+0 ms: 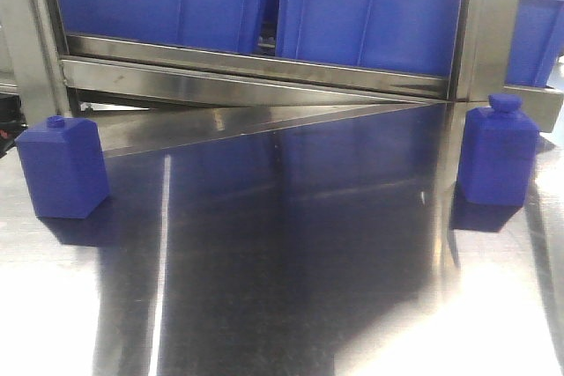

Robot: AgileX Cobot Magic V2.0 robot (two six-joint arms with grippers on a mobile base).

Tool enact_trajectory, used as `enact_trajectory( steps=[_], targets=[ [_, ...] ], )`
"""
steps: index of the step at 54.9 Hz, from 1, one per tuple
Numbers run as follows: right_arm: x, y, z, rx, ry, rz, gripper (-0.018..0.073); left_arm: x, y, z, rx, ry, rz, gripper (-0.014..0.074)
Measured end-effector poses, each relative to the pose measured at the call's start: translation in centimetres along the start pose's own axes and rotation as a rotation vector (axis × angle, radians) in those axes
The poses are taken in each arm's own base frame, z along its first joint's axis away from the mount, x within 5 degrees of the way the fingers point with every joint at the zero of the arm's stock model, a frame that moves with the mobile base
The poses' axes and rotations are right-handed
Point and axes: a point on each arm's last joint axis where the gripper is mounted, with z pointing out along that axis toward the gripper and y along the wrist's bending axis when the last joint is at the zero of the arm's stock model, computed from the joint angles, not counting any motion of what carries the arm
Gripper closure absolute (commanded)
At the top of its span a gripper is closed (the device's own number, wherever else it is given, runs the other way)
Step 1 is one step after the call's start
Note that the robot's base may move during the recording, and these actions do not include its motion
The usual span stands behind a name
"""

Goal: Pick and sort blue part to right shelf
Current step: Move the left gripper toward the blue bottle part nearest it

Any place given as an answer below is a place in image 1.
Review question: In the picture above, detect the steel table shelf frame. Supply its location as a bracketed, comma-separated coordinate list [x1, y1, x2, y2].
[0, 0, 564, 160]

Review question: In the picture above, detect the blue bin on table middle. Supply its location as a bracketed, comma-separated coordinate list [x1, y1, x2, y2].
[276, 0, 460, 77]

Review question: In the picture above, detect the blue bottle part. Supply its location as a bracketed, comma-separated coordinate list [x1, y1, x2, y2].
[16, 115, 110, 219]
[457, 93, 539, 207]

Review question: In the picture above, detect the blue bin on table right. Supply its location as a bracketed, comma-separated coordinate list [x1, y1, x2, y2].
[506, 0, 563, 87]

